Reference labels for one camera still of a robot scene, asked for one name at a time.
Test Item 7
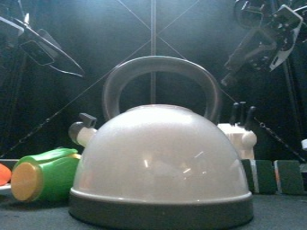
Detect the orange toy food piece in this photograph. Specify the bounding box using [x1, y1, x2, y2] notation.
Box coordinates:
[0, 163, 14, 187]

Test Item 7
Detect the white toy knife block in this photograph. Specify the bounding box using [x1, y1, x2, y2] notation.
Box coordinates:
[218, 122, 258, 161]

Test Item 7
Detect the black toy knife handle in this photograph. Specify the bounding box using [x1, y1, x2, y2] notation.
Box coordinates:
[243, 105, 258, 132]
[230, 102, 241, 126]

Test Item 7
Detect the white plate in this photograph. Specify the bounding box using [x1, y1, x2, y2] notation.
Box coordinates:
[0, 182, 14, 194]

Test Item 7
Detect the vertical metal frame pole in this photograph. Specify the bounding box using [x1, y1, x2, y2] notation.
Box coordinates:
[150, 0, 158, 104]

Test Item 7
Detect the green toy cup yellow lid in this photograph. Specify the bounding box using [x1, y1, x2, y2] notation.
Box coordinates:
[10, 147, 84, 203]

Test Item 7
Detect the white toy kettle grey handle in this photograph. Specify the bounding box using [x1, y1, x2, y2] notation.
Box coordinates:
[67, 55, 255, 230]

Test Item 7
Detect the dark green box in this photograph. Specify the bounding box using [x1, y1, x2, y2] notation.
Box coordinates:
[241, 159, 278, 195]

